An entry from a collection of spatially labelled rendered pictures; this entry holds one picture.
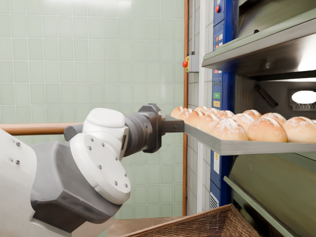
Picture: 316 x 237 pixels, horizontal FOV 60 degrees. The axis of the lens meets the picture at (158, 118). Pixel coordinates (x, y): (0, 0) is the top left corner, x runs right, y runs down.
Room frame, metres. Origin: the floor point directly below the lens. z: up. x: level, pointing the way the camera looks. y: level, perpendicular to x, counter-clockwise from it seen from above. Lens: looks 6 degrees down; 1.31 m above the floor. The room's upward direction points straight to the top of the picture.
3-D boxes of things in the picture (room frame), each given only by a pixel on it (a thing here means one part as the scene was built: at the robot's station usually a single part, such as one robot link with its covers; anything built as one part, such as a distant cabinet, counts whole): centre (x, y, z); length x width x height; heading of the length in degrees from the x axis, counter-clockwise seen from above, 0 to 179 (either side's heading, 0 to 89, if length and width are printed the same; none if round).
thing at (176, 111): (0.95, -0.08, 1.22); 0.10 x 0.07 x 0.05; 8
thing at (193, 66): (1.70, -0.21, 1.46); 0.10 x 0.07 x 0.10; 6
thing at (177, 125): (0.73, -0.02, 1.21); 0.09 x 0.04 x 0.03; 98
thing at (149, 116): (0.64, 0.04, 1.21); 0.12 x 0.10 x 0.13; 154
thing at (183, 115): (0.85, -0.09, 1.22); 0.10 x 0.07 x 0.05; 9
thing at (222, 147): (0.76, -0.25, 1.21); 0.55 x 0.36 x 0.03; 8
